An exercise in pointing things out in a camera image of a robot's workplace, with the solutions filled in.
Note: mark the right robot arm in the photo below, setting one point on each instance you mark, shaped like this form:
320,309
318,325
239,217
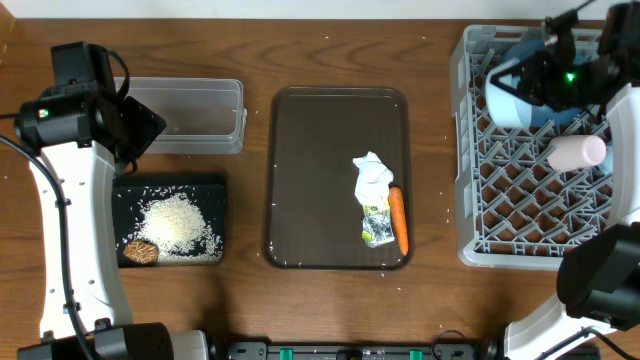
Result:
597,286

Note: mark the foil wrapper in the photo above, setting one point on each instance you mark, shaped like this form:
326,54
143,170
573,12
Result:
377,225

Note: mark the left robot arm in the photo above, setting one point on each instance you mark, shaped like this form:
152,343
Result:
78,136

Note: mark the black waste tray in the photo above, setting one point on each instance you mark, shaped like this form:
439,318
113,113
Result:
210,200

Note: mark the clear plastic bin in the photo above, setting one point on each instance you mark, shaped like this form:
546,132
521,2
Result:
203,115

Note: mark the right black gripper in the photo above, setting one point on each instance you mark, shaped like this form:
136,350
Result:
534,74

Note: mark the orange carrot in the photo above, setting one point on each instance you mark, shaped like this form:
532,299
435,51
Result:
398,217

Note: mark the dark blue plate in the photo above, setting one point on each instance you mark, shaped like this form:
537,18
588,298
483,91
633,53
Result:
555,117

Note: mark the light blue bowl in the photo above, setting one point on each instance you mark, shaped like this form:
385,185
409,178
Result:
506,110

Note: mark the white napkin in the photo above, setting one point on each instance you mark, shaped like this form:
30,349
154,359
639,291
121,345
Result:
372,183

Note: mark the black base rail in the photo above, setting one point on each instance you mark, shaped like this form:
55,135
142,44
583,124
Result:
255,350

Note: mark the dark brown serving tray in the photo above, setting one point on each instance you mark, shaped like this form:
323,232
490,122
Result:
312,219

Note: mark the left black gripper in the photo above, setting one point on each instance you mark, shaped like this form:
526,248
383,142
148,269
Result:
148,124

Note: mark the pink cup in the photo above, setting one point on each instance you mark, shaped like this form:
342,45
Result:
576,152

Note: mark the brown food scrap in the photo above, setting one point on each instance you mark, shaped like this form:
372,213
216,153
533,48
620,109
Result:
141,252

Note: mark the pile of white rice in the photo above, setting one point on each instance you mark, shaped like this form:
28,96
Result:
172,225

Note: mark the grey dishwasher rack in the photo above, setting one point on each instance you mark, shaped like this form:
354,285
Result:
512,210

